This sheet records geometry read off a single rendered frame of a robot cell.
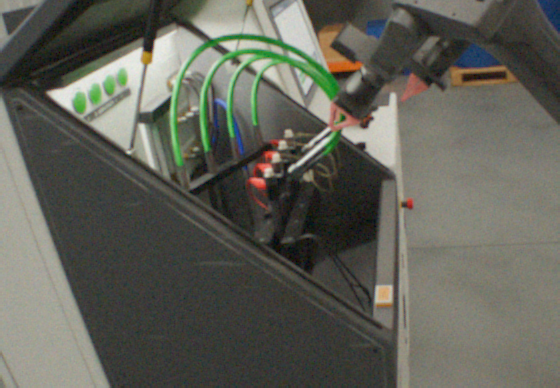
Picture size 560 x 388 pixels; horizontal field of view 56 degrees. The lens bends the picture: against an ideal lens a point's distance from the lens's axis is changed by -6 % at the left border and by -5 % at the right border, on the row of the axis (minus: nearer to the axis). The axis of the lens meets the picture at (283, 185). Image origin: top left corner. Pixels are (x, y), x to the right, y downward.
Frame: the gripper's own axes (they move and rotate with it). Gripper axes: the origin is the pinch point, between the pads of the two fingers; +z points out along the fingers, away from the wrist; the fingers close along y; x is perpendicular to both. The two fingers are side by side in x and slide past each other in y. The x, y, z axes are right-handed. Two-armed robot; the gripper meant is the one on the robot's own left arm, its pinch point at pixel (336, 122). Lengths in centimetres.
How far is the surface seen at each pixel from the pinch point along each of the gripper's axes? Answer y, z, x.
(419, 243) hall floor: -123, 130, 80
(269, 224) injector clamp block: 7.6, 29.9, 2.2
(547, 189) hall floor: -199, 100, 135
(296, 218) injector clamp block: 3.7, 27.0, 6.5
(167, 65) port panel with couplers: -9.7, 25.0, -41.8
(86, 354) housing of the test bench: 54, 41, -13
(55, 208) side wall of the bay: 46, 14, -30
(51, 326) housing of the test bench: 54, 39, -21
